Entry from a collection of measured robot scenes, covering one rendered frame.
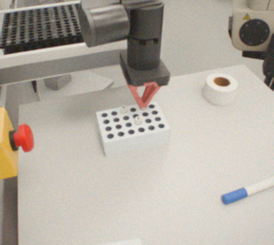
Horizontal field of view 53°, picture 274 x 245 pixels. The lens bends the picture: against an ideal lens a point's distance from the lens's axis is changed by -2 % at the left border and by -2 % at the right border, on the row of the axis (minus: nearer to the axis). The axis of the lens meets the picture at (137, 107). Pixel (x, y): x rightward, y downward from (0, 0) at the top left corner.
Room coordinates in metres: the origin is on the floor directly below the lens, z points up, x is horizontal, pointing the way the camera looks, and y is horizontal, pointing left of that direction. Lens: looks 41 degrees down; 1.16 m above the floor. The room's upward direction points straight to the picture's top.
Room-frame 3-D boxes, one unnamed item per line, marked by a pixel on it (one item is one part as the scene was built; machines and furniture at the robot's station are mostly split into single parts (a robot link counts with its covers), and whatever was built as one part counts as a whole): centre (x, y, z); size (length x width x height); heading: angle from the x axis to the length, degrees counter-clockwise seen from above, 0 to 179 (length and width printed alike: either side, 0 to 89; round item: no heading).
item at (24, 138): (0.26, 0.16, 0.88); 0.04 x 0.03 x 0.04; 17
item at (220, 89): (0.50, -0.19, 0.78); 0.07 x 0.07 x 0.04
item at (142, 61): (0.42, -0.01, 0.92); 0.10 x 0.07 x 0.07; 15
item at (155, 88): (0.43, -0.01, 0.85); 0.07 x 0.07 x 0.09; 15
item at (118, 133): (0.38, 0.01, 0.78); 0.12 x 0.08 x 0.04; 106
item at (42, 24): (0.60, 0.19, 0.87); 0.22 x 0.18 x 0.06; 107
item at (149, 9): (0.42, -0.01, 0.98); 0.07 x 0.06 x 0.07; 116
